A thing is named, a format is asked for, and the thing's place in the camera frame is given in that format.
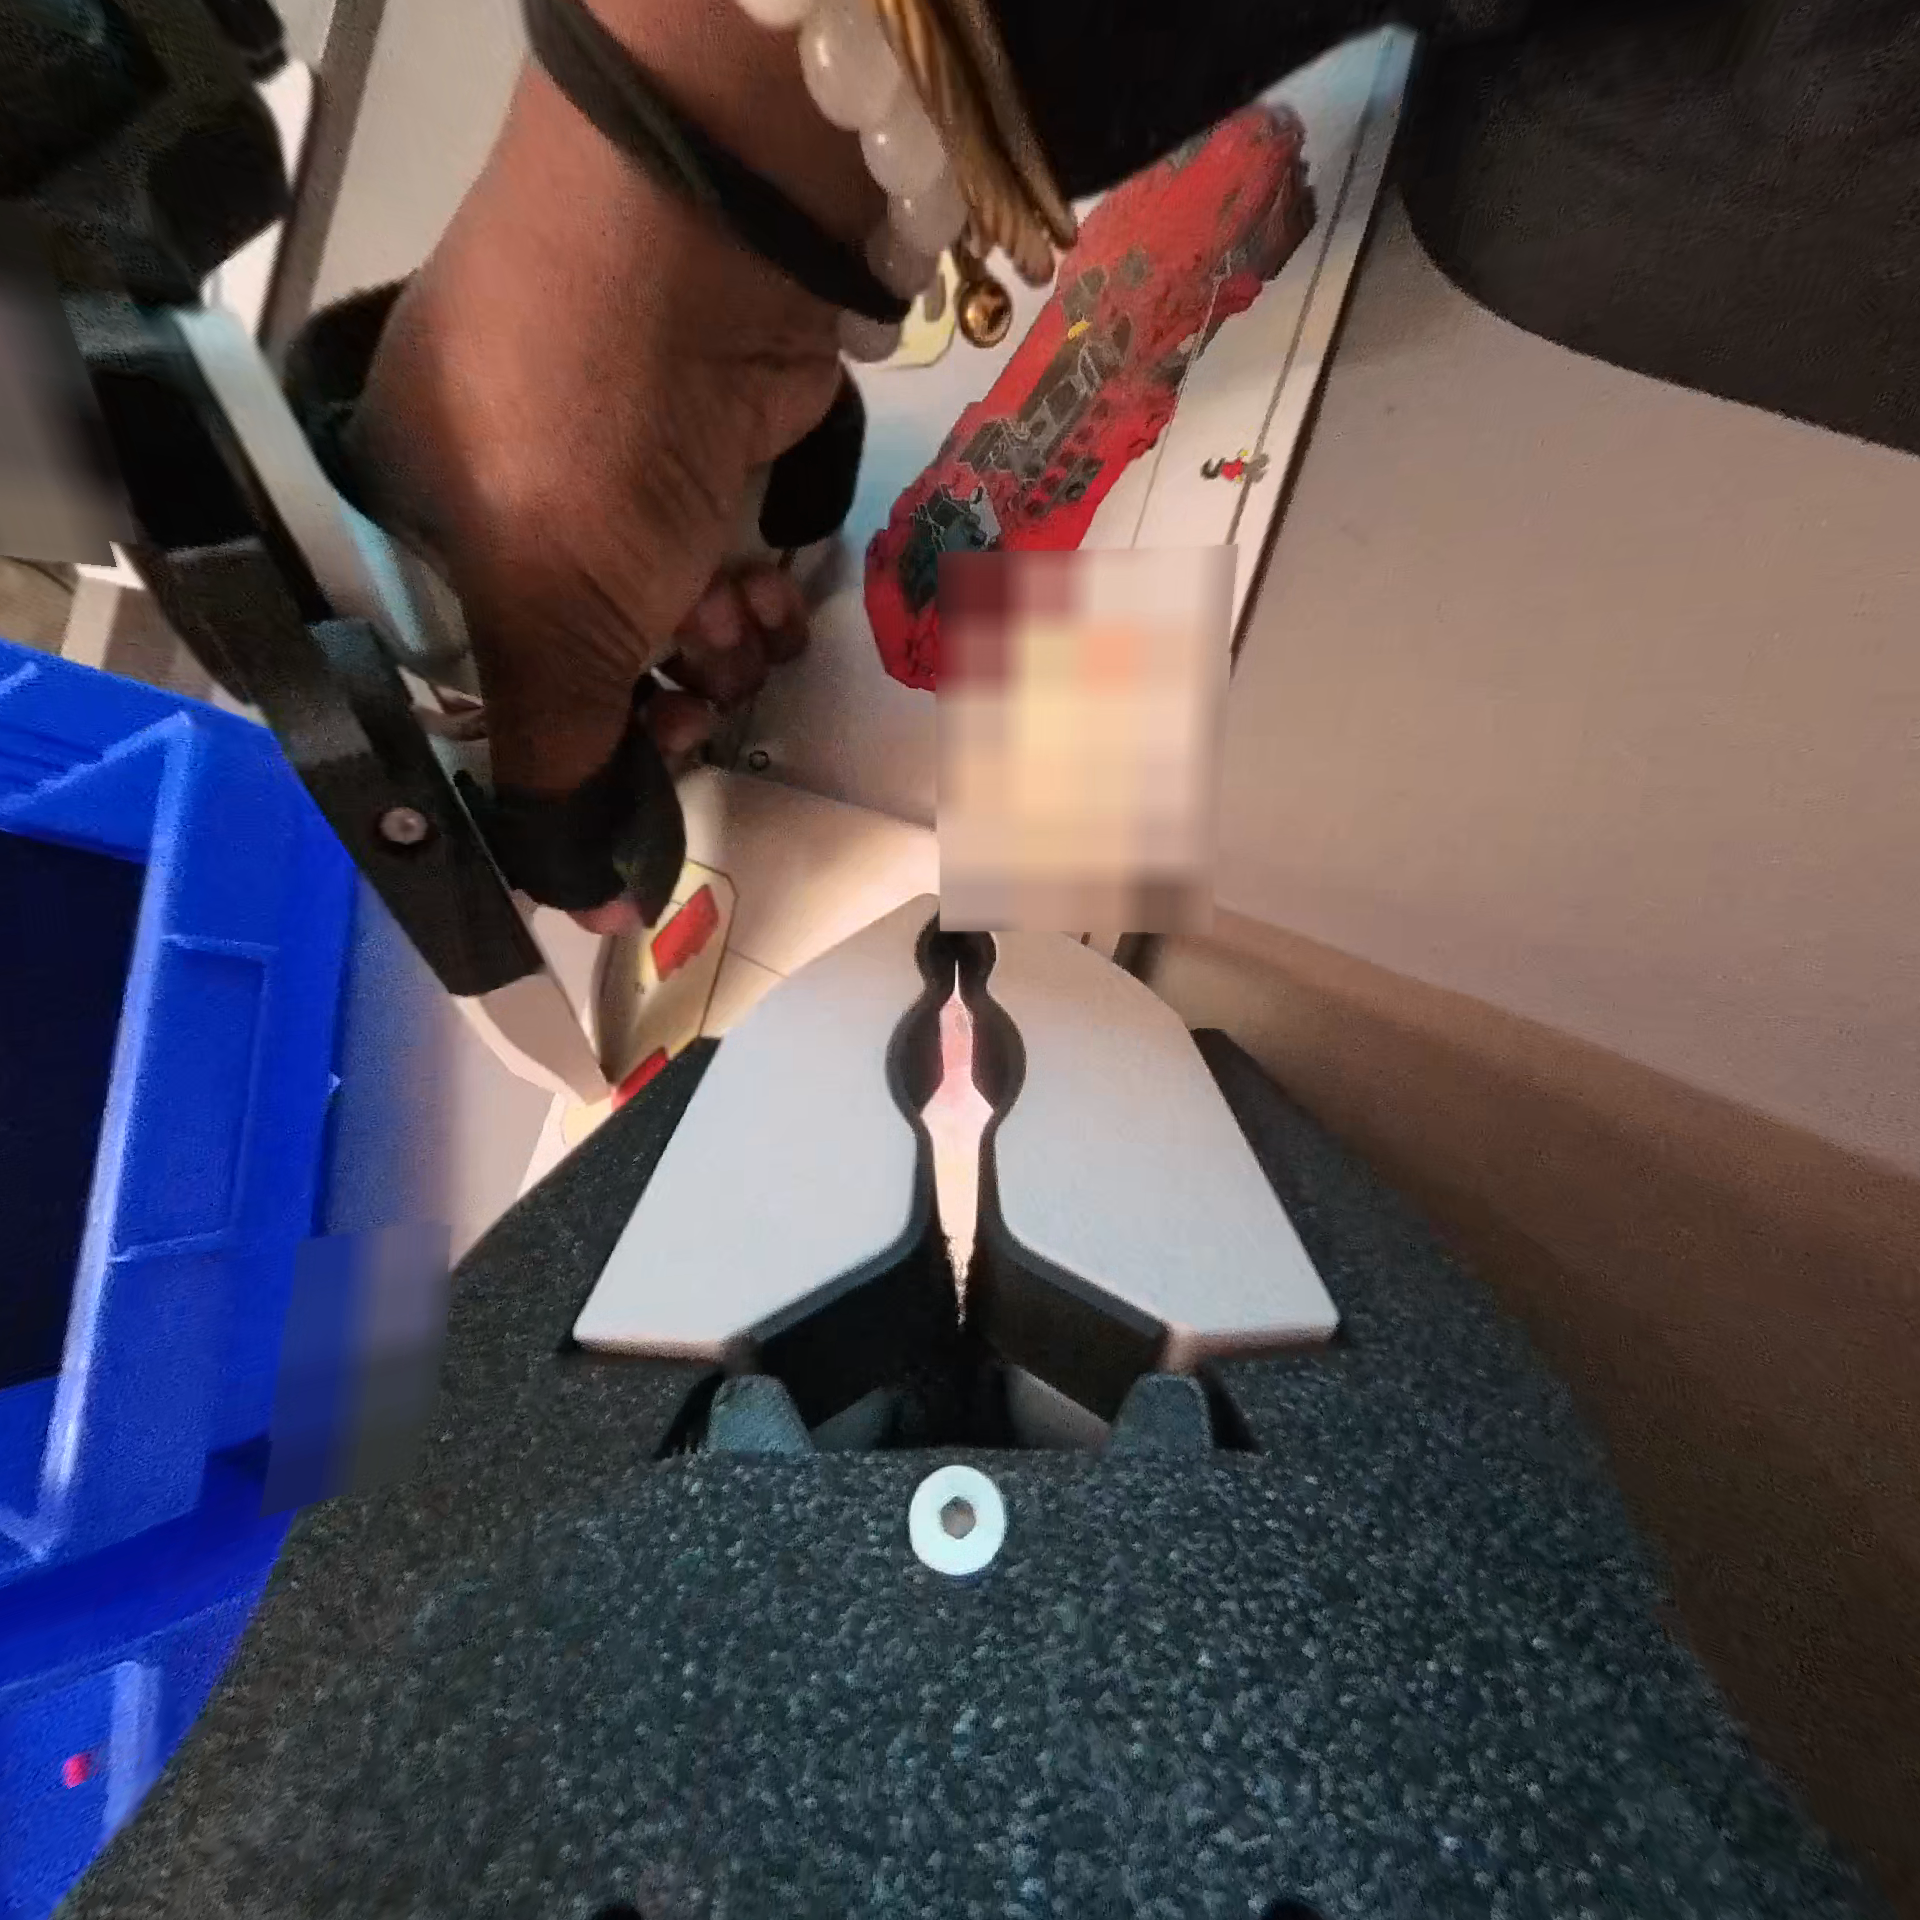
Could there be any white instruction booklet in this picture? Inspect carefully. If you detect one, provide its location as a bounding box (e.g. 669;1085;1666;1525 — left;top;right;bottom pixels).
517;22;1421;1321

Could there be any white bead bracelet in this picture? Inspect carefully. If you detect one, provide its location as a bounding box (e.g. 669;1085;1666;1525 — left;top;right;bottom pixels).
743;0;978;361

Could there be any black foam pad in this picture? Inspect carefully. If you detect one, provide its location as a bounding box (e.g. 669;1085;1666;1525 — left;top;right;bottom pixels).
1401;0;1920;461

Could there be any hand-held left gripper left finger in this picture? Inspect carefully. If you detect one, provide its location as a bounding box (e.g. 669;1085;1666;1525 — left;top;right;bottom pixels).
572;900;951;1365

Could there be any person's right forearm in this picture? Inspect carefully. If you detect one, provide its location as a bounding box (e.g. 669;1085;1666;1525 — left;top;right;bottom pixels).
579;0;1411;240

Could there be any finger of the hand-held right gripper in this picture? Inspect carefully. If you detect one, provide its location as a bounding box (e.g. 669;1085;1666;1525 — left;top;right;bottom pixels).
451;964;612;1107

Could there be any black wristband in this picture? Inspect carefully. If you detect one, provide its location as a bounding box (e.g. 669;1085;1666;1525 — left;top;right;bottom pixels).
522;0;914;323

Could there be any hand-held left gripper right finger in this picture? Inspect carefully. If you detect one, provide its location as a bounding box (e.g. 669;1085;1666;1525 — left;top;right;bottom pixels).
972;931;1346;1374

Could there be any person's right hand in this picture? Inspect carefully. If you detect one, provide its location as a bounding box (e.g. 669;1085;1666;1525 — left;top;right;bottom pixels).
348;133;857;934

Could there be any blue plastic bin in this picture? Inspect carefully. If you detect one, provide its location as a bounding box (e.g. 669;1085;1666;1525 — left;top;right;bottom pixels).
0;638;398;1920

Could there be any gold bracelet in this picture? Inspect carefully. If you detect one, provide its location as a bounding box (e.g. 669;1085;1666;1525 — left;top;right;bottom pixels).
880;0;1081;349

